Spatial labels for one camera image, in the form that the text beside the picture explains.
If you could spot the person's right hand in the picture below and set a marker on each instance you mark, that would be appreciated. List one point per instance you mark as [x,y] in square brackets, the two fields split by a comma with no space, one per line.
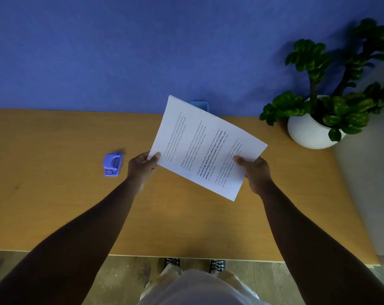
[258,176]

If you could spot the person's left hand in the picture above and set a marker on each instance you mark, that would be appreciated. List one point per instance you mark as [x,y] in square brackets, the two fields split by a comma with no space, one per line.
[139,171]

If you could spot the purple hole punch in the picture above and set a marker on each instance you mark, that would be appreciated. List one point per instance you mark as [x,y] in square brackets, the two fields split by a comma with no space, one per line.
[112,161]

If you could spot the white printed paper sheet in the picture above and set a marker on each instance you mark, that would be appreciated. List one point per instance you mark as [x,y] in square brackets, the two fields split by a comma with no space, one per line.
[195,133]

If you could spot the person's left forearm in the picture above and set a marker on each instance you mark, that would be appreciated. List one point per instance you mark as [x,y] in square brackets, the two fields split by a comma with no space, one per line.
[77,247]

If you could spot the person's right forearm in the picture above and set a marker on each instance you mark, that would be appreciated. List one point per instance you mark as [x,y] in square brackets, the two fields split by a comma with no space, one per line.
[312,250]

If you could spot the person's left patterned shoe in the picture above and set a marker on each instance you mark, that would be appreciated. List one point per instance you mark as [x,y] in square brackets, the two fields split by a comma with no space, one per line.
[172,261]

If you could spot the person's patterned shoe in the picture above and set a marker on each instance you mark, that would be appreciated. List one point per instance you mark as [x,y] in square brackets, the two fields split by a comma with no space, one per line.
[217,265]
[172,261]

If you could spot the person's right patterned shoe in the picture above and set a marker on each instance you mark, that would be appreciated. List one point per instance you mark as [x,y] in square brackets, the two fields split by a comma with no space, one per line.
[217,265]

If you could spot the white round plant pot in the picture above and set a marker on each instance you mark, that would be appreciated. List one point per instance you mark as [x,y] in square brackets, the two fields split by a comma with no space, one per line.
[304,136]

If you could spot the blue and white bin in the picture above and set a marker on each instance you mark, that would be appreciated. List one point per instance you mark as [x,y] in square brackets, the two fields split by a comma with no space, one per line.
[202,105]

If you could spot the cream trousers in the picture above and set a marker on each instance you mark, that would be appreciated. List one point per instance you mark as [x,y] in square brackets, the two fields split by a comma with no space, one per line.
[230,277]

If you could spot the green leafy plant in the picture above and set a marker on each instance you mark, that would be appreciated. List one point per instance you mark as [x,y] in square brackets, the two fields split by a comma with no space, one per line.
[307,55]

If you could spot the white shirt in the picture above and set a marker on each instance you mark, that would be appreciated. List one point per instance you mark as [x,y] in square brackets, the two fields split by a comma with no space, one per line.
[195,292]

